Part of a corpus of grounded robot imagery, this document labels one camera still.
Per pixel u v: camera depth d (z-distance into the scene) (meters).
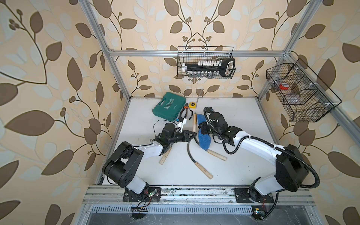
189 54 0.91
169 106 1.09
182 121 0.80
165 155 0.87
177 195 0.75
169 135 0.71
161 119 0.83
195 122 0.85
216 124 0.65
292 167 0.43
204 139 0.81
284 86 0.81
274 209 0.69
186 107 1.13
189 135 0.79
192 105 1.15
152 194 0.74
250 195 0.66
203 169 0.82
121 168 0.44
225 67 0.84
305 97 0.73
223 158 0.87
